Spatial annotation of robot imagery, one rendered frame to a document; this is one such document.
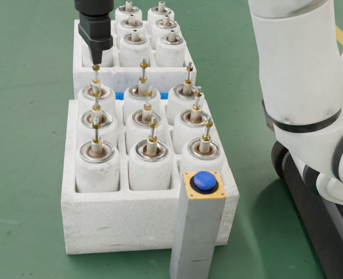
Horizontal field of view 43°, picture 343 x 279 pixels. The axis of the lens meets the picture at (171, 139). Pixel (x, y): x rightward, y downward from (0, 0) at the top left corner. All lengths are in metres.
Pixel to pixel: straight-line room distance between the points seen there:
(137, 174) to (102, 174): 0.08
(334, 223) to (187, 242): 0.33
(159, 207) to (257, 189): 0.40
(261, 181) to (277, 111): 0.91
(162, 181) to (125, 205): 0.09
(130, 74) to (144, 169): 0.52
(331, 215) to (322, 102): 0.64
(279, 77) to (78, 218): 0.68
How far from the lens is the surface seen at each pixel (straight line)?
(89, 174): 0.92
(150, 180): 0.94
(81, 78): 1.38
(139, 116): 1.04
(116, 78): 1.38
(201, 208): 0.79
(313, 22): 0.36
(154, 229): 1.02
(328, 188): 0.84
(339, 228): 0.99
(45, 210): 1.17
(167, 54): 1.40
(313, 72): 0.38
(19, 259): 1.09
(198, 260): 0.91
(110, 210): 0.96
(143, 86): 1.11
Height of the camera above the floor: 0.86
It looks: 38 degrees down
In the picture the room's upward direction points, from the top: 6 degrees clockwise
